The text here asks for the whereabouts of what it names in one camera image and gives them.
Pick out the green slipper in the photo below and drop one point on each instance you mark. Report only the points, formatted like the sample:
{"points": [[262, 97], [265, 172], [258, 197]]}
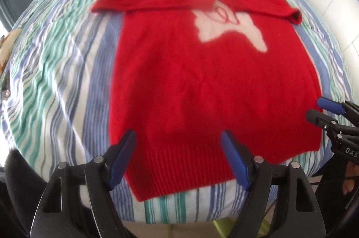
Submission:
{"points": [[225, 225]]}

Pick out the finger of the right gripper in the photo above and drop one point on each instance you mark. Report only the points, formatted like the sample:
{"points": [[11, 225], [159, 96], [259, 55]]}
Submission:
{"points": [[330, 105], [319, 119]]}

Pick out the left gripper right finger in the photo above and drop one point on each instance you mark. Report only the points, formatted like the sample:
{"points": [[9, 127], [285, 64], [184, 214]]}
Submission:
{"points": [[296, 212]]}

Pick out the red knit sweater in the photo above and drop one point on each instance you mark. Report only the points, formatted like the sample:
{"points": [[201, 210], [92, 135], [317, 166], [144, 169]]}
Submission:
{"points": [[186, 70]]}

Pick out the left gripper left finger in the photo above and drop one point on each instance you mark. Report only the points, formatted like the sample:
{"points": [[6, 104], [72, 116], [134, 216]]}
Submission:
{"points": [[77, 202]]}

